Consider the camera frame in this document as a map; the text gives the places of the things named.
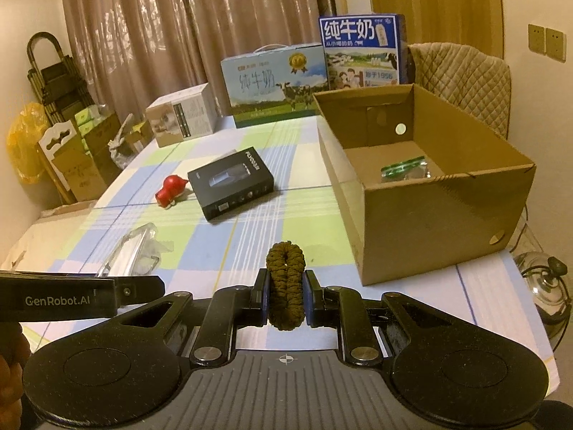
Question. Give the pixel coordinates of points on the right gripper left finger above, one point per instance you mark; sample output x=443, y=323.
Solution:
x=229, y=310

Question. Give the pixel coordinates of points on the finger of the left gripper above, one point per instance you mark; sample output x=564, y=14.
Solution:
x=137, y=290

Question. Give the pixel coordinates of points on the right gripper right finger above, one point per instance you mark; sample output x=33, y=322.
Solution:
x=342, y=309

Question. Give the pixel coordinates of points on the black shaver box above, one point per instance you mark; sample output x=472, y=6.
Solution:
x=230, y=182

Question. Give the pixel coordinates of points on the clear plastic case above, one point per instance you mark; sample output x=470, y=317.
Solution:
x=136, y=254

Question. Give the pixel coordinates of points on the checked bed sheet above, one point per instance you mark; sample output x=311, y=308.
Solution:
x=202, y=257

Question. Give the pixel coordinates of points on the red figurine toy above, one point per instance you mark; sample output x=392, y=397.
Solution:
x=173, y=187

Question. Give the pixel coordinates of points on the cardboard box with tissues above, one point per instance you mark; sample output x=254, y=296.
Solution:
x=82, y=163

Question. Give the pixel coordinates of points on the open cardboard box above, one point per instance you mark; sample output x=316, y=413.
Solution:
x=468, y=208

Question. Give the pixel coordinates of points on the yellow plastic bag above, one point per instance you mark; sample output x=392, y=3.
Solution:
x=23, y=136

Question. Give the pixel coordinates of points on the white beige product box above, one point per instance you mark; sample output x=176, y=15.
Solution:
x=183, y=115

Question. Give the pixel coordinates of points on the black folding rack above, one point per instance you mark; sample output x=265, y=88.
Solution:
x=60, y=88

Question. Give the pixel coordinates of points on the glass pot lid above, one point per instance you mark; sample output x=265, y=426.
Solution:
x=544, y=276

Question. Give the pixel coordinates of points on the light blue milk carton box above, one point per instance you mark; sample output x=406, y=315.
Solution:
x=275, y=83

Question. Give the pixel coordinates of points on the brown curtain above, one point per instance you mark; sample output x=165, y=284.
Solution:
x=132, y=51

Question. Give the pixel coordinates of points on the dark blue milk carton box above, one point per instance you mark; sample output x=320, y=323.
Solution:
x=364, y=50

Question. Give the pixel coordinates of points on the quilted beige chair cover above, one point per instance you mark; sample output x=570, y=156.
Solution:
x=469, y=79

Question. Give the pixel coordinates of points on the wooden door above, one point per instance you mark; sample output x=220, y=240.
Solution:
x=477, y=23

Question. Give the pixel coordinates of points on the double wall socket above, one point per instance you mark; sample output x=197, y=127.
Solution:
x=547, y=42

